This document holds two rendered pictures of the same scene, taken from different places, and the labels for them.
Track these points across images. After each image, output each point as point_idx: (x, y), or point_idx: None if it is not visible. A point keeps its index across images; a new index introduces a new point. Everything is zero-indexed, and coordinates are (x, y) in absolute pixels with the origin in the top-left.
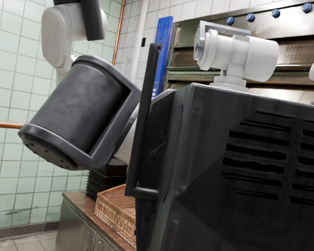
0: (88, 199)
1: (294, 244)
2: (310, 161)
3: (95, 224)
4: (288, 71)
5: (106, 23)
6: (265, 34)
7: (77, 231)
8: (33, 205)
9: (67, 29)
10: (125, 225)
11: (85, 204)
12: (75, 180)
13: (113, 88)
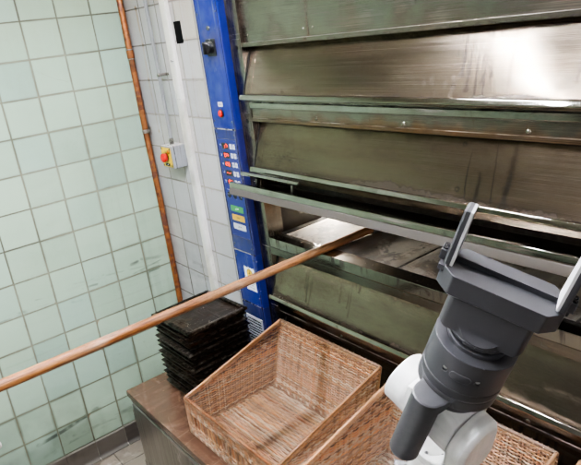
0: (176, 394)
1: None
2: None
3: (196, 458)
4: (477, 111)
5: None
6: (416, 17)
7: (173, 462)
8: (89, 409)
9: None
10: (244, 459)
11: (171, 411)
12: (148, 337)
13: None
